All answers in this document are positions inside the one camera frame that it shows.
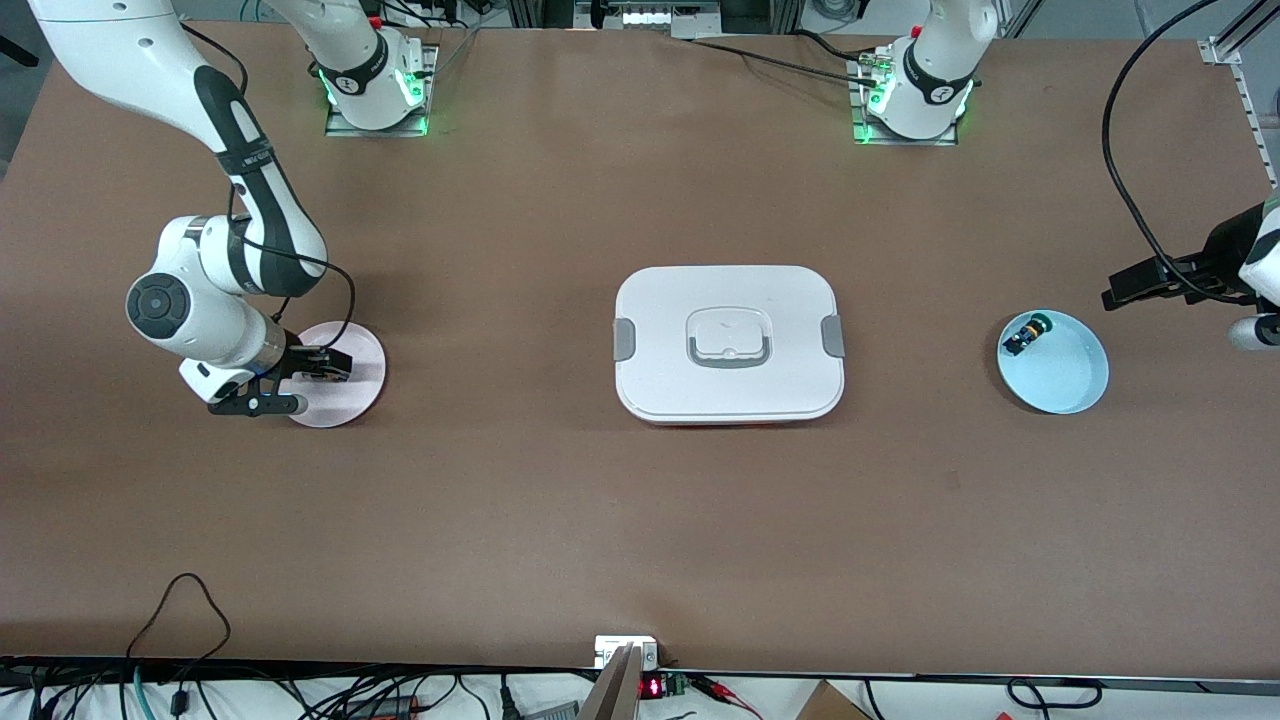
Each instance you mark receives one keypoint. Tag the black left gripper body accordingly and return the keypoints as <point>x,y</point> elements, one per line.
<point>1223,252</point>

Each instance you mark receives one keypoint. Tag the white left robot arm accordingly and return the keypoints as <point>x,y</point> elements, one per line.
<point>930,80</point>

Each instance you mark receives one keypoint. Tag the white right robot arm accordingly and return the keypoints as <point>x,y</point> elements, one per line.
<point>200,310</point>

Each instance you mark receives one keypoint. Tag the white lidded box grey latches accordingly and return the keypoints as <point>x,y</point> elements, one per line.
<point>730,390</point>

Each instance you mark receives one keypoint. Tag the pale pink round plate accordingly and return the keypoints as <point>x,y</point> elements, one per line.
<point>345,402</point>

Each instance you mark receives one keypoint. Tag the light blue round plate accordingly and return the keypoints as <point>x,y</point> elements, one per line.
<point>1060,378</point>

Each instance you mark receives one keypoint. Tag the black power adapter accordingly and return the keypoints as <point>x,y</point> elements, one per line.
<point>385,707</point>

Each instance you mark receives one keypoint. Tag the red LED display module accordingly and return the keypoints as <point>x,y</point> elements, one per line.
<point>650,688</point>

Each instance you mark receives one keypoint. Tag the brown cardboard piece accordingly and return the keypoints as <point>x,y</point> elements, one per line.
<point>830,705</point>

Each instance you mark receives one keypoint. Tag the green and black switch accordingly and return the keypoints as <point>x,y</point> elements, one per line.
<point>1022,338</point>

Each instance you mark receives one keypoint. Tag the aluminium rail with holes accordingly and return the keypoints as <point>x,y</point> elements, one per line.
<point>1258,110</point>

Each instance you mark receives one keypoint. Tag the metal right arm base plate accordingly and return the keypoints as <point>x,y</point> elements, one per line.
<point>432,80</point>

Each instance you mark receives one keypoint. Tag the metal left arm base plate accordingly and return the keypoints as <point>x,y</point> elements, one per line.
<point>862,120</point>

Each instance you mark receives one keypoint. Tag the white bracket plate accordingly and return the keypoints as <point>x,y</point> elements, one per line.
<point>610,650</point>

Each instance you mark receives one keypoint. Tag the aluminium camera mount profile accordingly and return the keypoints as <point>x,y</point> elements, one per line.
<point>615,690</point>

